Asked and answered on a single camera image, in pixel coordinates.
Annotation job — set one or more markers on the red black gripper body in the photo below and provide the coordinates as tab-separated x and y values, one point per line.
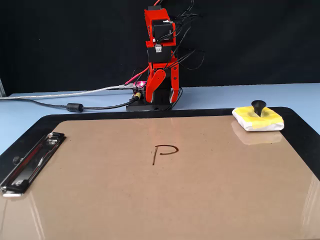
160	55

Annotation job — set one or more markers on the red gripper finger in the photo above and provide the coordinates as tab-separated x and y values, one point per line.
153	82
175	80

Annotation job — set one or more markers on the yellow sponge with black knob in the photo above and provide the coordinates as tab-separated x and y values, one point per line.
270	121

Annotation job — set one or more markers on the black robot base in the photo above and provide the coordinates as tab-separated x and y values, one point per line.
142	107

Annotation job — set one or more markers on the red controller circuit board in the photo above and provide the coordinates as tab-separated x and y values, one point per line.
140	85

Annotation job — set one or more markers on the yellow power jack connector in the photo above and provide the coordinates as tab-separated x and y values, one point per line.
138	95

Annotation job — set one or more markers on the black backdrop cloth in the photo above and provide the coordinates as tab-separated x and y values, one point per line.
50	37

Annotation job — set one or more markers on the brown clipboard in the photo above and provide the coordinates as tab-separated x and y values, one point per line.
175	200

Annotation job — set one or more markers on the silver metal clipboard clip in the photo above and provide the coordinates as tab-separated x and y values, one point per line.
32	162

